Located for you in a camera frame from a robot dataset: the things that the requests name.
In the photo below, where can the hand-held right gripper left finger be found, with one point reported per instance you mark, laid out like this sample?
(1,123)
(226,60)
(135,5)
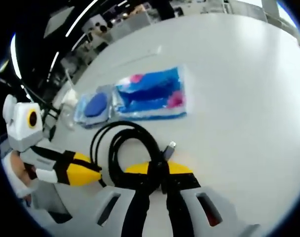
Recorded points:
(110,197)

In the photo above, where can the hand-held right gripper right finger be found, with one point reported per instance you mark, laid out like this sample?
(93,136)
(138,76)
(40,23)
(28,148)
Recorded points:
(184,182)

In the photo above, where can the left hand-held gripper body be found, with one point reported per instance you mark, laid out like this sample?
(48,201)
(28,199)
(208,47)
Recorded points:
(19,126)

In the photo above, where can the clear plastic water bottle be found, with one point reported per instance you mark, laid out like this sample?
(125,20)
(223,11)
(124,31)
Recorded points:
(69,118)

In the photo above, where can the white paper cup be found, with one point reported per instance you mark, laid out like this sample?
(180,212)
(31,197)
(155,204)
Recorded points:
(70,98)

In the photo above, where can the blue pad packet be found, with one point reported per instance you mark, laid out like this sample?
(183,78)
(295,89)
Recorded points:
(95,108)

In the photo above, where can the blue wet wipes packet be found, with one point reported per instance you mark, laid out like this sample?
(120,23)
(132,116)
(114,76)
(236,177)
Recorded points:
(150,96)

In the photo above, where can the person's left hand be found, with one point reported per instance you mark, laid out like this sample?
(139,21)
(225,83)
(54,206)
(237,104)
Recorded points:
(19,170)

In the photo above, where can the white table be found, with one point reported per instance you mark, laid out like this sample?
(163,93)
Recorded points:
(226,98)

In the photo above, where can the ceiling air vent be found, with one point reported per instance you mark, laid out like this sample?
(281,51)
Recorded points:
(57,24)

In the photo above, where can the grey partition panel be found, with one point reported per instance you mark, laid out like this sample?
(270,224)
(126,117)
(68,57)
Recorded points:
(137,23)

